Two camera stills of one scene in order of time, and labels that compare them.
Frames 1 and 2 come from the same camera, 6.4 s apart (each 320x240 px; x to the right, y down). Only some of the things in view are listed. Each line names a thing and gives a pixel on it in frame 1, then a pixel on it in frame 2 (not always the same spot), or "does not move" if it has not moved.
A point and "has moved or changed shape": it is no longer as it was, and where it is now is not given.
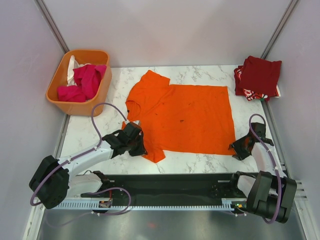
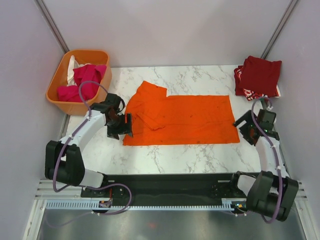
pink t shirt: (88, 78) does not move
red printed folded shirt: (251, 95) does not move
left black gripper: (141, 151) → (126, 128)
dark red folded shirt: (260, 75) does not move
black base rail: (172, 186) does not move
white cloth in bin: (73, 64) does not move
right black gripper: (239, 155) → (249, 118)
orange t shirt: (186, 118) has moved or changed shape
